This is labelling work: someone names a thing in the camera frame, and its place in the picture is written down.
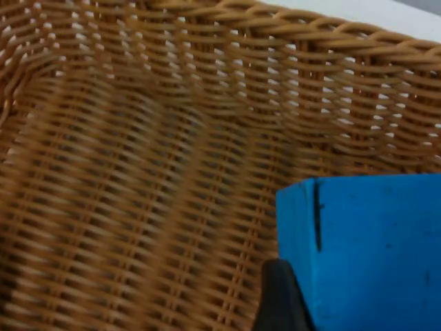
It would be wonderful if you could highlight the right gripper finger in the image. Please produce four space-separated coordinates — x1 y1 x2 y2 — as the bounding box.
252 258 316 331

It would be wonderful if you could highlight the pale brown wicker basket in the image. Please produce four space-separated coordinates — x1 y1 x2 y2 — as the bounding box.
0 0 441 331

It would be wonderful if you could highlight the blue cube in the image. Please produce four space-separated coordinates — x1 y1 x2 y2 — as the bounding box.
276 173 441 331

